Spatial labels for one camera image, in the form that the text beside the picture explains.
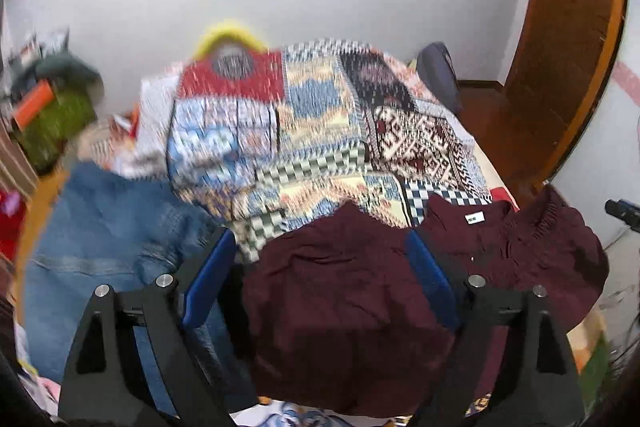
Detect maroon button-down shirt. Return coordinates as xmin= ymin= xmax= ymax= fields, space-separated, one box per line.
xmin=243 ymin=187 xmax=610 ymax=417

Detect folded blue denim jeans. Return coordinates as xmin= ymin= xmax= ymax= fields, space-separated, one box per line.
xmin=22 ymin=161 xmax=256 ymax=413

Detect wooden door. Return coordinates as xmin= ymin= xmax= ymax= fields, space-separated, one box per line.
xmin=506 ymin=0 xmax=627 ymax=194

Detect dark grey backpack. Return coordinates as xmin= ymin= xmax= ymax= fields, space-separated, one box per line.
xmin=416 ymin=41 xmax=462 ymax=115

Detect green fabric pile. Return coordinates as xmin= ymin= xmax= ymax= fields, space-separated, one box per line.
xmin=17 ymin=90 xmax=96 ymax=173

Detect colourful patchwork bedspread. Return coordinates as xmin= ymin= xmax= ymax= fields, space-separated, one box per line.
xmin=112 ymin=37 xmax=522 ymax=427

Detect orange box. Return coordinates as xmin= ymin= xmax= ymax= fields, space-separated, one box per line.
xmin=12 ymin=79 xmax=55 ymax=130

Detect dark teal plush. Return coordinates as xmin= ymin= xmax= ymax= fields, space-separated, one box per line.
xmin=35 ymin=52 xmax=102 ymax=92

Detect yellow printed garment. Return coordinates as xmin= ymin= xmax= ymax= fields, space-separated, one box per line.
xmin=192 ymin=20 xmax=268 ymax=61

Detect pink heart wall decoration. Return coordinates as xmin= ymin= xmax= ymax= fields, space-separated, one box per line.
xmin=611 ymin=62 xmax=640 ymax=106

